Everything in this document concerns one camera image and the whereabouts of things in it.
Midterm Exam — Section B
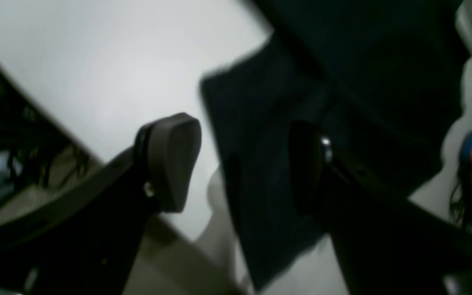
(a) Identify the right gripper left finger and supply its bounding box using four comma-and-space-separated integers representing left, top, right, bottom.
0, 113, 202, 295

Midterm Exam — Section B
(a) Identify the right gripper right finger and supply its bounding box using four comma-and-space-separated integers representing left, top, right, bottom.
288, 120, 472, 295

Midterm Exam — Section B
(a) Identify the black T-shirt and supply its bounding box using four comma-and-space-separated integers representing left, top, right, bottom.
200, 0, 470, 291

